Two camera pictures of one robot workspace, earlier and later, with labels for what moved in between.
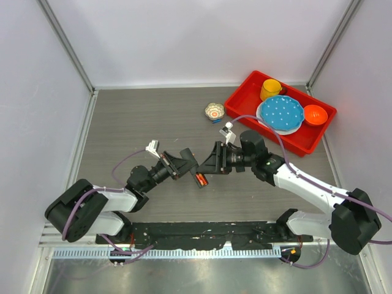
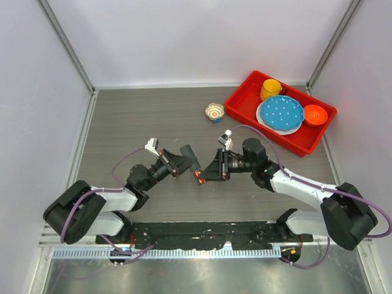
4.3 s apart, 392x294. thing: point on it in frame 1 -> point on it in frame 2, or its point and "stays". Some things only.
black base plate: [243, 235] stays
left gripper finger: [185, 165] stays
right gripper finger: [212, 163] -> [213, 171]
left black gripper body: [173, 169] stays
